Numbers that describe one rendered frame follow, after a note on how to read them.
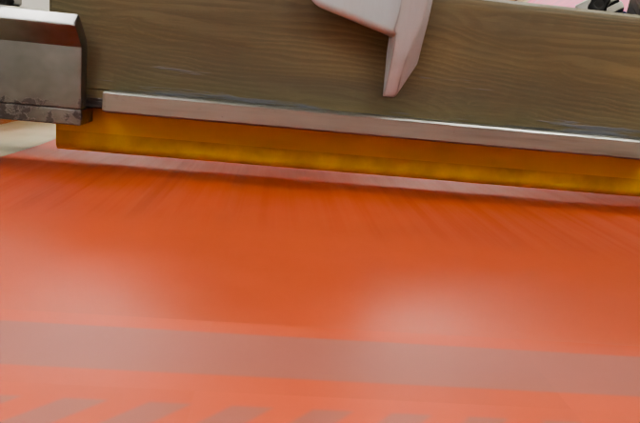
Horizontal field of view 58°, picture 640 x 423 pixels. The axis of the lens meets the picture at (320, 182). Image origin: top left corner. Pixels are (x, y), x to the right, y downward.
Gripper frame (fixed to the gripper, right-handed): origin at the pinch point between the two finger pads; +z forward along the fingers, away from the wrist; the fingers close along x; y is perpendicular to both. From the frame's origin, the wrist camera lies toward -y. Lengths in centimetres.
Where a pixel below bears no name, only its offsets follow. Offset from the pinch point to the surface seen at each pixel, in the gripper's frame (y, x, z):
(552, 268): -3.9, 12.8, 6.3
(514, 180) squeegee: -7.4, 0.5, 5.4
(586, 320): -2.8, 17.2, 6.3
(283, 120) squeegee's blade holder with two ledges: 5.9, 2.8, 2.9
